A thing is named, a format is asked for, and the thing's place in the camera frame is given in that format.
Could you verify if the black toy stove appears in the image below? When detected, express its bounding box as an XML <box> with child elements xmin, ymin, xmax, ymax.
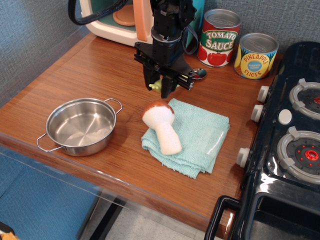
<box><xmin>205</xmin><ymin>41</ymin><xmax>320</xmax><ymax>240</ymax></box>

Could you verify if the teal toy microwave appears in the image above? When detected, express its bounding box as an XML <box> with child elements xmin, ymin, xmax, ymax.
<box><xmin>79</xmin><ymin>0</ymin><xmax>204</xmax><ymax>47</ymax></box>

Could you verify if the pineapple slices can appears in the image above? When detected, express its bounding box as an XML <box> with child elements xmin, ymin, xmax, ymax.
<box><xmin>234</xmin><ymin>32</ymin><xmax>279</xmax><ymax>80</ymax></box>

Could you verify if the orange object at corner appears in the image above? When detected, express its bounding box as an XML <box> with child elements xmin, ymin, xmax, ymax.
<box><xmin>0</xmin><ymin>222</ymin><xmax>20</xmax><ymax>240</ymax></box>

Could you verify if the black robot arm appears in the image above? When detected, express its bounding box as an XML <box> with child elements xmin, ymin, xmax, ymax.
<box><xmin>134</xmin><ymin>0</ymin><xmax>197</xmax><ymax>99</ymax></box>

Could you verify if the black braided cable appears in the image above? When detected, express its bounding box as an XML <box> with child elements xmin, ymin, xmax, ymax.
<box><xmin>67</xmin><ymin>0</ymin><xmax>130</xmax><ymax>26</ymax></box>

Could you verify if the green handled metal spoon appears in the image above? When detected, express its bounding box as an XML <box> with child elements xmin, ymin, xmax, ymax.
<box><xmin>148</xmin><ymin>68</ymin><xmax>207</xmax><ymax>93</ymax></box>

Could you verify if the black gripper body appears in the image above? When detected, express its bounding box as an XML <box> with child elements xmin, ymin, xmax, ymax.
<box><xmin>134</xmin><ymin>34</ymin><xmax>195</xmax><ymax>90</ymax></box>

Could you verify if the plush mushroom toy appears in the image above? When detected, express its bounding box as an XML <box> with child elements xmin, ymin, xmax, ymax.
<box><xmin>142</xmin><ymin>100</ymin><xmax>182</xmax><ymax>155</ymax></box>

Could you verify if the teal folded cloth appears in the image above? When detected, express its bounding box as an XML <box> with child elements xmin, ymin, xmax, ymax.
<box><xmin>141</xmin><ymin>98</ymin><xmax>230</xmax><ymax>179</ymax></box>

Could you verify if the tomato sauce can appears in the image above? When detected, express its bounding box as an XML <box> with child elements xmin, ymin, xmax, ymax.
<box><xmin>197</xmin><ymin>8</ymin><xmax>242</xmax><ymax>67</ymax></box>

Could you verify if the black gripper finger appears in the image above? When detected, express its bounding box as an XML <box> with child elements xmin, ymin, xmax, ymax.
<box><xmin>161</xmin><ymin>75</ymin><xmax>178</xmax><ymax>99</ymax></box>
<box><xmin>143</xmin><ymin>63</ymin><xmax>160</xmax><ymax>90</ymax></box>

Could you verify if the stainless steel pot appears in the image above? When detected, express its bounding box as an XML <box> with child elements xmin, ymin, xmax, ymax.
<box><xmin>36</xmin><ymin>98</ymin><xmax>123</xmax><ymax>157</ymax></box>

